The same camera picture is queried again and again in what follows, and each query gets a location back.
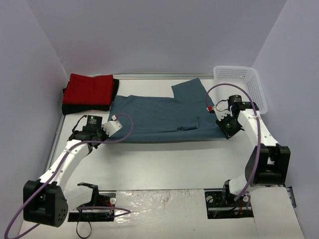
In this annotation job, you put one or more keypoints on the red folded t shirt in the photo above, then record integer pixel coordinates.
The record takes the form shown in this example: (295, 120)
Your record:
(86, 90)

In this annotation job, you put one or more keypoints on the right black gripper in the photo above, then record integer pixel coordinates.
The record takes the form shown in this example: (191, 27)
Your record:
(226, 130)

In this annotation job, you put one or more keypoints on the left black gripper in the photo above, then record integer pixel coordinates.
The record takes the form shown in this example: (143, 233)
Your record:
(100, 134)

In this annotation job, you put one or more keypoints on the white plastic basket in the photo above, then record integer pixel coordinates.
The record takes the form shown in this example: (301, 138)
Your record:
(246, 78)

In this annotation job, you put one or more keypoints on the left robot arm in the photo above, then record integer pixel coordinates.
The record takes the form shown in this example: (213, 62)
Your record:
(45, 200)

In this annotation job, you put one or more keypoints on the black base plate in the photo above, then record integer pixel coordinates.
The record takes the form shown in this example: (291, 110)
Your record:
(99, 206)
(218, 207)

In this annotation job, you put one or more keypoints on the black folded t shirt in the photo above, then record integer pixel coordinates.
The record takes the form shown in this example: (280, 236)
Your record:
(73, 109)

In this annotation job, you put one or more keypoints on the blue t shirt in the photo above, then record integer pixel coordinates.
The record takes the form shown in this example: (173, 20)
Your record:
(183, 117)

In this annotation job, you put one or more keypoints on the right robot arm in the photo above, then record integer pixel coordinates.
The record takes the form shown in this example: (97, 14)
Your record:
(269, 161)

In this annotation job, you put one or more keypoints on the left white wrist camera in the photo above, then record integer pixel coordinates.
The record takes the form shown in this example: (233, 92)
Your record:
(112, 126)

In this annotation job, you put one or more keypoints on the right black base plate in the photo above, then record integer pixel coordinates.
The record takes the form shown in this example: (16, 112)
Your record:
(218, 207)

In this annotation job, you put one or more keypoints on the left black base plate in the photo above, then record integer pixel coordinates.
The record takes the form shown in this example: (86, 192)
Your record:
(99, 206)

